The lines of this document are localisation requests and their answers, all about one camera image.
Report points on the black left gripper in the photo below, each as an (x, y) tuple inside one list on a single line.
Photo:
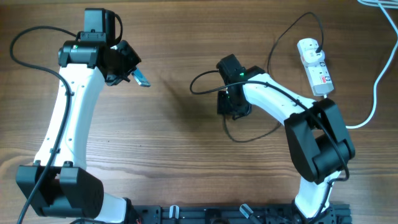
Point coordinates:
[(133, 61)]

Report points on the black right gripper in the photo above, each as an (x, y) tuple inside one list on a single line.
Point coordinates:
[(222, 107)]

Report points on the cyan screen smartphone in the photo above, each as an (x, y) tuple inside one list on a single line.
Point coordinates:
[(140, 78)]

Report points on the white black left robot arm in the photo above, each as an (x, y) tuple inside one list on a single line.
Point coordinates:
[(57, 183)]

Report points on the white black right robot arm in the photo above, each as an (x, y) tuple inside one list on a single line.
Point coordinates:
[(319, 143)]

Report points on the white charger plug adapter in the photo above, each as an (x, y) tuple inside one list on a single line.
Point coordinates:
[(312, 58)]

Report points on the white power strip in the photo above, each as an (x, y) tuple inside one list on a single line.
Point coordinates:
[(318, 76)]

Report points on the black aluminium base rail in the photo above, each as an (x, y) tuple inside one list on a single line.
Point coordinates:
[(269, 214)]

